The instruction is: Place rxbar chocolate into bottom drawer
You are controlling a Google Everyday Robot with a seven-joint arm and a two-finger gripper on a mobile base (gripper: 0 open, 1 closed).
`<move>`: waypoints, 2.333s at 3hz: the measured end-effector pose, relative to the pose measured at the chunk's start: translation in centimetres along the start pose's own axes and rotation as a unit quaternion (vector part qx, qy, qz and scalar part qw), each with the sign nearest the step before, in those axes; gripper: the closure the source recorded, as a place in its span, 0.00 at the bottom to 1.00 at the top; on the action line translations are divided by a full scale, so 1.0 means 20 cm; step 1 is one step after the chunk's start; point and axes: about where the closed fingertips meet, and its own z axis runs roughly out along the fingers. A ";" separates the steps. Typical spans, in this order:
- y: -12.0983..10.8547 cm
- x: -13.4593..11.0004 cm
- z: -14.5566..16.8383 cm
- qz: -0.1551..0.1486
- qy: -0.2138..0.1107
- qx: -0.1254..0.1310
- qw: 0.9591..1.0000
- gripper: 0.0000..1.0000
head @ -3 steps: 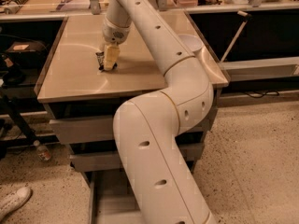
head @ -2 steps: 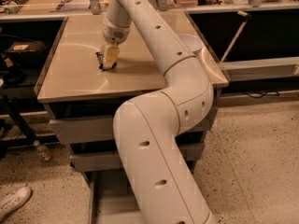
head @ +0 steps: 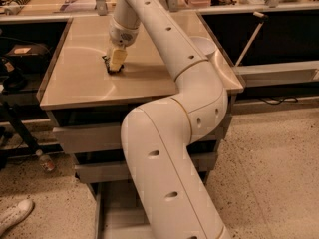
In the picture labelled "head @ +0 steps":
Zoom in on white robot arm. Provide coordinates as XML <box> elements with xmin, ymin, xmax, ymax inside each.
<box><xmin>110</xmin><ymin>0</ymin><xmax>231</xmax><ymax>239</ymax></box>

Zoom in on middle grey drawer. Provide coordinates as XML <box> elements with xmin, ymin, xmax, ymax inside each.
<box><xmin>74</xmin><ymin>151</ymin><xmax>217</xmax><ymax>184</ymax></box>

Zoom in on black tripod stand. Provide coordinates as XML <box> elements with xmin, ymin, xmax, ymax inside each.
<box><xmin>0</xmin><ymin>102</ymin><xmax>42</xmax><ymax>154</ymax></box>

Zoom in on white ceramic bowl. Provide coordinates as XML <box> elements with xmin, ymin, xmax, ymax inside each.
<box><xmin>191</xmin><ymin>36</ymin><xmax>216</xmax><ymax>59</ymax></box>

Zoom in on white shoe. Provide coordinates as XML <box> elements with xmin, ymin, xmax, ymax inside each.
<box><xmin>0</xmin><ymin>199</ymin><xmax>34</xmax><ymax>236</ymax></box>

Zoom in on open bottom grey drawer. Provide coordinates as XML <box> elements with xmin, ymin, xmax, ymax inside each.
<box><xmin>99</xmin><ymin>174</ymin><xmax>213</xmax><ymax>239</ymax></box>

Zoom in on black bag with tag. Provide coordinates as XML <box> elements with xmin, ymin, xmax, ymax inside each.
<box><xmin>5</xmin><ymin>44</ymin><xmax>50</xmax><ymax>68</ymax></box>

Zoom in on grey drawer cabinet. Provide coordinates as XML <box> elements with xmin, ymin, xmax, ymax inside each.
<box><xmin>36</xmin><ymin>11</ymin><xmax>245</xmax><ymax>239</ymax></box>

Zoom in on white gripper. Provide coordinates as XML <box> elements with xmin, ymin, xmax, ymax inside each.
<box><xmin>109</xmin><ymin>17</ymin><xmax>140</xmax><ymax>71</ymax></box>

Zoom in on top grey drawer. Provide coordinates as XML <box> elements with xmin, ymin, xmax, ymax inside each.
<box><xmin>52</xmin><ymin>113</ymin><xmax>233</xmax><ymax>155</ymax></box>

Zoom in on dark chocolate rxbar wrapper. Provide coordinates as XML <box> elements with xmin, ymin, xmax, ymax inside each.
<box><xmin>102</xmin><ymin>56</ymin><xmax>124</xmax><ymax>75</ymax></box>

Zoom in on clear plastic bottle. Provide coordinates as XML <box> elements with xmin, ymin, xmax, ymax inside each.
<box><xmin>36</xmin><ymin>149</ymin><xmax>55</xmax><ymax>172</ymax></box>

